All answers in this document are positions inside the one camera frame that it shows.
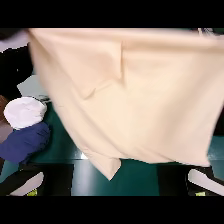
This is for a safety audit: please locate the cream shirt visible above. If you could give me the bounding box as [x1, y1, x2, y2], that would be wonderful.
[27, 28, 224, 181]

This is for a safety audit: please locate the white garment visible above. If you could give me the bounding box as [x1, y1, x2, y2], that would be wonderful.
[3, 96, 48, 131]

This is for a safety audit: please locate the dark blue garment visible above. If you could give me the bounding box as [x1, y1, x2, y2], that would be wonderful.
[0, 121, 52, 165]

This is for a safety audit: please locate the brown garment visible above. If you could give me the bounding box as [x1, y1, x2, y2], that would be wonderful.
[0, 94, 14, 144]

